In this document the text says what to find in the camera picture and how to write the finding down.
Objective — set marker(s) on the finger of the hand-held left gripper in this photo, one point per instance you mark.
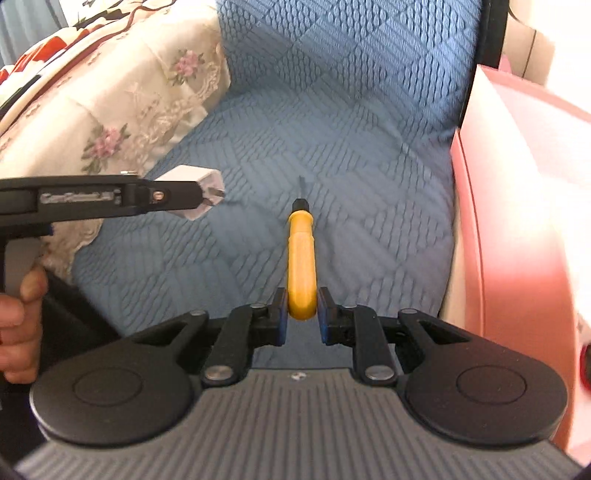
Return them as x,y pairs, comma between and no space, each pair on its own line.
180,194

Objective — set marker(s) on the cream floral lace blanket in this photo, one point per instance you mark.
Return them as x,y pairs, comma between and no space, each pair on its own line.
138,106

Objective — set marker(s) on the pink storage box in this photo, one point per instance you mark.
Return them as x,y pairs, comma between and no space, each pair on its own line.
521,230

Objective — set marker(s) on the red black patterned blanket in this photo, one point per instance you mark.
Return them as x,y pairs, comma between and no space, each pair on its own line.
51,50

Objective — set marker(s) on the blue quilted bedspread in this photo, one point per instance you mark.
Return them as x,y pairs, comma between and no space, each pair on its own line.
346,138

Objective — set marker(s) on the person's left hand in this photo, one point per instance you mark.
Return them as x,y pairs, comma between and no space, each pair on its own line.
21,332

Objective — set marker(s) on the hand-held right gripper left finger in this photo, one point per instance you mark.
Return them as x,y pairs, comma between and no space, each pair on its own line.
279,318

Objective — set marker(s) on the small white charger plug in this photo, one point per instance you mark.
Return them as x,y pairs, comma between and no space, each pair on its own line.
203,184

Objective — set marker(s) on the black bed frame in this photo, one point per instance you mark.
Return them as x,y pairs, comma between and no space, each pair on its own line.
491,32

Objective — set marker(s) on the black red horned toy figure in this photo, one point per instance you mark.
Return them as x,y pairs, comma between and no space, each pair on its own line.
586,364

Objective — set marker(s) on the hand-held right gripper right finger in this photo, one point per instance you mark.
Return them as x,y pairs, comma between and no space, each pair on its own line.
328,318

